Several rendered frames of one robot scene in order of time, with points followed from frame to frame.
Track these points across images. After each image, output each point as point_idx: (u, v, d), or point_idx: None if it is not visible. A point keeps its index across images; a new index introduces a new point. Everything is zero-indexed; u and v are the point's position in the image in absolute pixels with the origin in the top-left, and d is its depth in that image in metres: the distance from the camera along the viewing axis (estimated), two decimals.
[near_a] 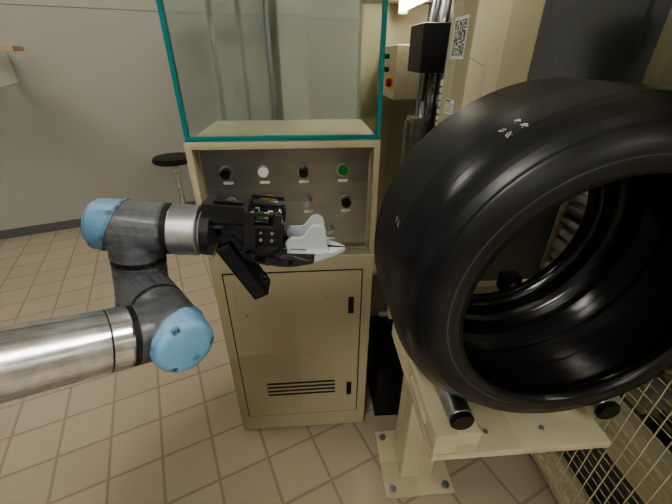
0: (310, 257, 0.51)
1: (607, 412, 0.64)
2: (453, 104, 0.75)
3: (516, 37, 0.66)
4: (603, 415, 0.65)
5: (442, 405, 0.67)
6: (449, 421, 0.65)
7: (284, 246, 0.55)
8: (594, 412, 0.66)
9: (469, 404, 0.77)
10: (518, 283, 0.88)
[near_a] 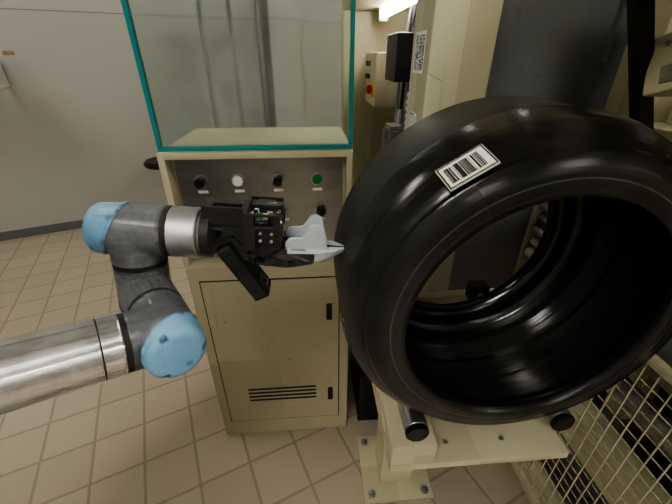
0: (310, 257, 0.51)
1: (566, 422, 0.65)
2: (415, 117, 0.76)
3: (473, 53, 0.66)
4: (562, 421, 0.65)
5: None
6: (414, 419, 0.64)
7: (284, 247, 0.55)
8: (557, 414, 0.65)
9: None
10: (485, 293, 0.89)
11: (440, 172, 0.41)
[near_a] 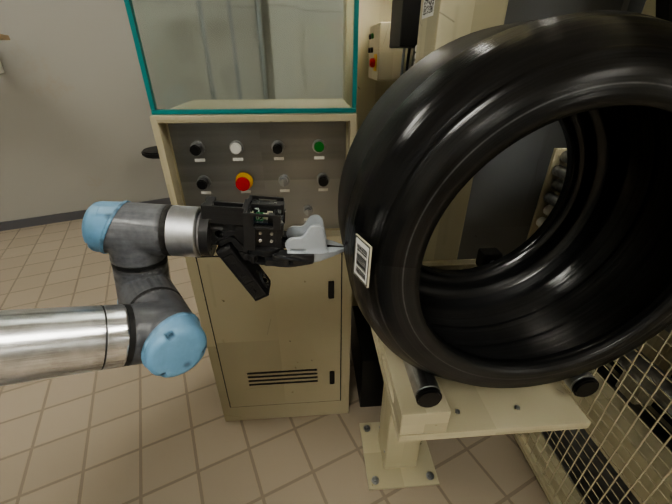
0: (310, 257, 0.51)
1: (588, 387, 0.60)
2: None
3: None
4: (583, 387, 0.60)
5: None
6: (427, 383, 0.59)
7: (284, 247, 0.55)
8: (577, 380, 0.60)
9: (443, 384, 0.73)
10: None
11: (355, 272, 0.47)
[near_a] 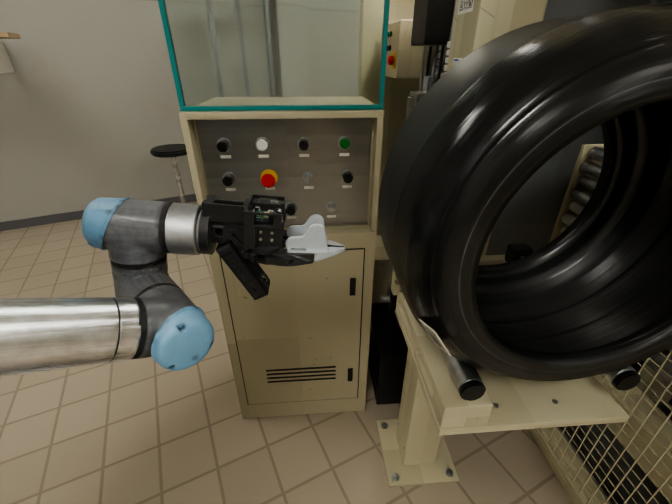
0: (310, 256, 0.51)
1: (632, 382, 0.60)
2: None
3: None
4: (633, 378, 0.60)
5: None
6: (482, 382, 0.60)
7: (284, 246, 0.55)
8: (632, 370, 0.60)
9: None
10: (528, 256, 0.84)
11: (435, 343, 0.55)
